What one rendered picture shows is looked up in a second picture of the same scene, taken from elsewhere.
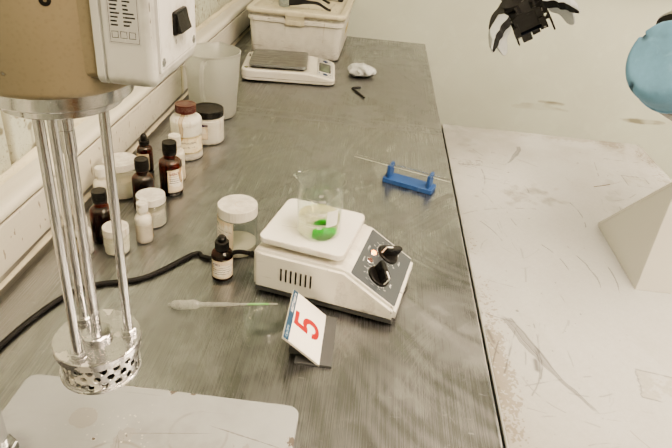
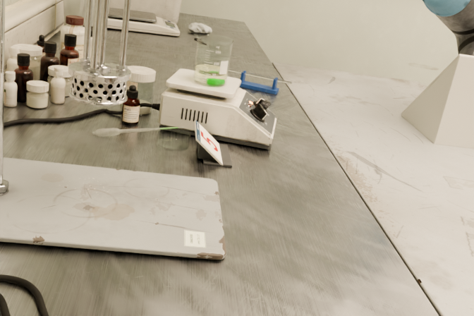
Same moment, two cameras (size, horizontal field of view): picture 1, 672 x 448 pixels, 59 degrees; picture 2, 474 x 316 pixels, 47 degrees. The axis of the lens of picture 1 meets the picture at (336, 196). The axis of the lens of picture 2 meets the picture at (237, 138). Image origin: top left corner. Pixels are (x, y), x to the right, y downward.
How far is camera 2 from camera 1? 0.34 m
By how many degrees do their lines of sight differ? 13
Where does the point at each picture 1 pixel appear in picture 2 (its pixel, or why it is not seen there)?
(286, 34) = not seen: outside the picture
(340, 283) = (231, 116)
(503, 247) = (337, 121)
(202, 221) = not seen: hidden behind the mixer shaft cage
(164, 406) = (114, 175)
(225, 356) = (149, 159)
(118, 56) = not seen: outside the picture
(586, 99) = (371, 71)
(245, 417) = (178, 182)
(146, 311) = (75, 136)
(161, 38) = not seen: outside the picture
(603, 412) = (427, 192)
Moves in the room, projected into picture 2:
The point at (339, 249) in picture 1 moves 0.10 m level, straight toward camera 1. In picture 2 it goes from (229, 91) to (235, 108)
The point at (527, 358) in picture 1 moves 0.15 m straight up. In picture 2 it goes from (369, 168) to (391, 84)
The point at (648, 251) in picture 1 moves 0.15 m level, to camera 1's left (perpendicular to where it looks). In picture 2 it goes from (441, 112) to (372, 104)
